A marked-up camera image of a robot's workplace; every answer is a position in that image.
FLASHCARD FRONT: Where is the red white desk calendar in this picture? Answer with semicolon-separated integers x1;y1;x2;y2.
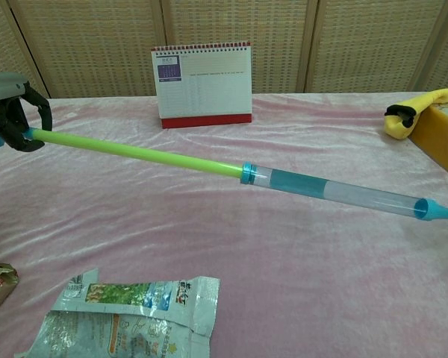
150;40;255;130

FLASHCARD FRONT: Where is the clear syringe barrel blue nozzle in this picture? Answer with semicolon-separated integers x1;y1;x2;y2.
240;160;448;224

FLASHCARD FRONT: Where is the orange cartoon tissue box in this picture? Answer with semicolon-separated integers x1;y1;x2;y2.
410;99;448;178

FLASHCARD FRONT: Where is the pink velvet tablecloth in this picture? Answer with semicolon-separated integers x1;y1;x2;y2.
0;89;448;358

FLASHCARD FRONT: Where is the yellow plush cloth black trim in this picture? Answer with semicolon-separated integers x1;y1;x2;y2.
383;88;448;141

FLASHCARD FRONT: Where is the woven bamboo folding screen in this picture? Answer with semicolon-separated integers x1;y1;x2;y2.
0;0;448;107

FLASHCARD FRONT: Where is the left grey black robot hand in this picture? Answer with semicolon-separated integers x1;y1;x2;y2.
0;72;54;153

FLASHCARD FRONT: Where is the crumpled white green plastic bag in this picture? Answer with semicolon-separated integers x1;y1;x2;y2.
23;266;223;358

